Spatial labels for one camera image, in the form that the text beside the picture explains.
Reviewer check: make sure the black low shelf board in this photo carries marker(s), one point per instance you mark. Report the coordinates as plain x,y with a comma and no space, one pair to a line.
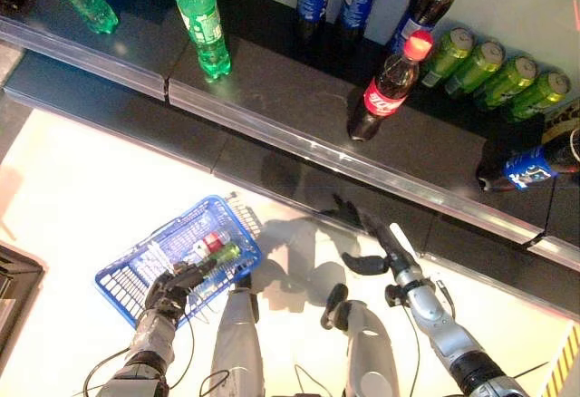
498,274
281,175
113,111

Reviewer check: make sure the Coca-Cola bottle red cap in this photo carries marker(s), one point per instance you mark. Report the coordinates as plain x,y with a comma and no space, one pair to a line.
385,93

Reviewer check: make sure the water bottle red label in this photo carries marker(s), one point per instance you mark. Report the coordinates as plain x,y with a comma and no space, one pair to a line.
213,239

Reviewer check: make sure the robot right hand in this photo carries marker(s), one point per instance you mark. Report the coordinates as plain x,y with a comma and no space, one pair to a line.
396,252

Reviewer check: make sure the dark side shelf unit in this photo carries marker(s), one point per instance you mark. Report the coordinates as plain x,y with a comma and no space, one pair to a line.
18,288

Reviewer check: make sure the silver robot right leg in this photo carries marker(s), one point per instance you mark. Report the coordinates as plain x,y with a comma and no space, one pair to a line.
362,347

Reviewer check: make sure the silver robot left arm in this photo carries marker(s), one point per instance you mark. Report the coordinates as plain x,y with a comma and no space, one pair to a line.
145,351

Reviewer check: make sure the silver robot leg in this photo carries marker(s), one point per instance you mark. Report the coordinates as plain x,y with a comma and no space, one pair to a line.
362,347
235,338

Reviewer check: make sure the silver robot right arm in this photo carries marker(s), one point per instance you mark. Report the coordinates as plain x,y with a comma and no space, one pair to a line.
444,324

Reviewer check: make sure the silver robot left leg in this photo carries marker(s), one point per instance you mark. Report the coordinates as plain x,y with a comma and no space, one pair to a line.
235,338

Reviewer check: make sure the green can in basket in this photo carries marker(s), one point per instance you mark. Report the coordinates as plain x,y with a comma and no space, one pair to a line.
224,252

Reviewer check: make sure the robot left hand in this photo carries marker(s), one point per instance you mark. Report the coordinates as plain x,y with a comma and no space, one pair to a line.
174,286

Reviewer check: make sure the blue plastic shopping basket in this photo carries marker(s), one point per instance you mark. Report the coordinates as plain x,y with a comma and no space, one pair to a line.
136,270

